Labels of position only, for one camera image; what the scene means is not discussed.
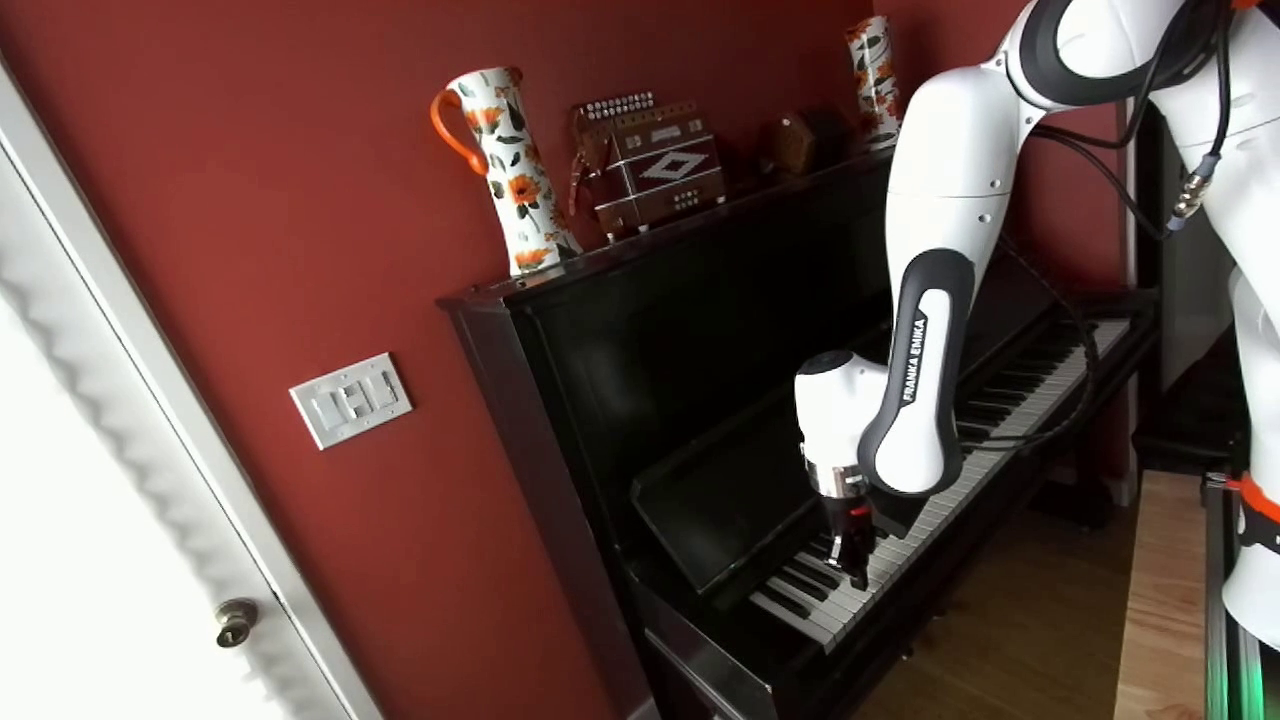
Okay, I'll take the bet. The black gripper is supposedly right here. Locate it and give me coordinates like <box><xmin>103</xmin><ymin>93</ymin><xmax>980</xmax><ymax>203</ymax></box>
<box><xmin>813</xmin><ymin>467</ymin><xmax>875</xmax><ymax>591</ymax></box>

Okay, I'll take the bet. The white wall switch plate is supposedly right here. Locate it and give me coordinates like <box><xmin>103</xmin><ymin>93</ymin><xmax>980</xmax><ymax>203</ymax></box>
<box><xmin>289</xmin><ymin>353</ymin><xmax>413</xmax><ymax>451</ymax></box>

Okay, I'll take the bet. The metal door knob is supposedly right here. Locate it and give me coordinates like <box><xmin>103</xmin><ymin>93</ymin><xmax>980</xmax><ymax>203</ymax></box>
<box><xmin>216</xmin><ymin>601</ymin><xmax>258</xmax><ymax>649</ymax></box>

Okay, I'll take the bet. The small brown figurine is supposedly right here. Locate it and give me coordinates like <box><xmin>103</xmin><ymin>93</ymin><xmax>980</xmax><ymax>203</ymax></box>
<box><xmin>769</xmin><ymin>115</ymin><xmax>813</xmax><ymax>174</ymax></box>

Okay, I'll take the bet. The floral ceramic pitcher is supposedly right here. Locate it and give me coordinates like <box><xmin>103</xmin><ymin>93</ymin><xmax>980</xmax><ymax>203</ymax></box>
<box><xmin>426</xmin><ymin>69</ymin><xmax>576</xmax><ymax>280</ymax></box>

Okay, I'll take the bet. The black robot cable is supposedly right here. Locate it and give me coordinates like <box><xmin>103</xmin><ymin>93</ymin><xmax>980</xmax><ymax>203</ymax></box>
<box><xmin>1023</xmin><ymin>0</ymin><xmax>1245</xmax><ymax>444</ymax></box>

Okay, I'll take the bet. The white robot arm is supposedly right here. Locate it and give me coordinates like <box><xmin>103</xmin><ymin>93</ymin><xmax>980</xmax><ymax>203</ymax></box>
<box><xmin>795</xmin><ymin>0</ymin><xmax>1280</xmax><ymax>649</ymax></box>

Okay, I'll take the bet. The small floral vase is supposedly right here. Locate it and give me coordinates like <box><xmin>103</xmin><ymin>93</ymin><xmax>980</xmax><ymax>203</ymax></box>
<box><xmin>846</xmin><ymin>14</ymin><xmax>899</xmax><ymax>147</ymax></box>

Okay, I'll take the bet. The black upright piano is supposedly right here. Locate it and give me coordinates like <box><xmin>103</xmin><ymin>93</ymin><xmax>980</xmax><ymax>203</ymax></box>
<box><xmin>447</xmin><ymin>161</ymin><xmax>1153</xmax><ymax>720</ymax></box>

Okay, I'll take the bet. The white door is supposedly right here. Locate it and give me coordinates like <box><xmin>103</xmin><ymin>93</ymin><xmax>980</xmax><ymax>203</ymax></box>
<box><xmin>0</xmin><ymin>73</ymin><xmax>382</xmax><ymax>720</ymax></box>

